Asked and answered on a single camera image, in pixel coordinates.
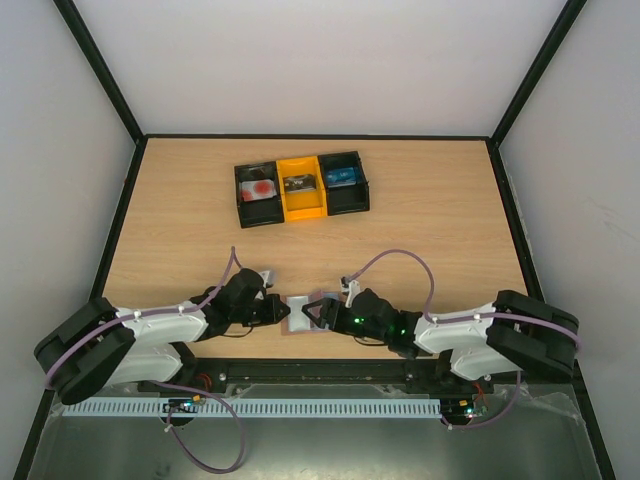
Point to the yellow middle bin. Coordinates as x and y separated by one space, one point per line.
307 205

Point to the black enclosure frame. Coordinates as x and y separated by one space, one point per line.
561 27

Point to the right black bin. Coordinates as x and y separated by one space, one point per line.
350 199

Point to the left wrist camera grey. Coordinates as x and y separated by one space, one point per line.
268 277

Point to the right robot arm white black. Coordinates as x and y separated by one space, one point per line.
513 333

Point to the left black bin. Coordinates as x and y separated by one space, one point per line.
263 212

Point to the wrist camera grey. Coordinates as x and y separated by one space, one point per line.
350 289
268 277

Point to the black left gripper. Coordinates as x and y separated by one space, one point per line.
272 317

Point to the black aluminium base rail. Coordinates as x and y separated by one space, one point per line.
422 376

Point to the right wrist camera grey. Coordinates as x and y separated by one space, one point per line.
350 289

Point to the light blue slotted cable duct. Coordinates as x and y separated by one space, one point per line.
246 408

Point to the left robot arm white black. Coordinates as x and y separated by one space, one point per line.
101 345

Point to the black bin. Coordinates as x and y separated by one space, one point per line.
263 212
350 199

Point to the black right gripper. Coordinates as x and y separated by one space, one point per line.
333 315

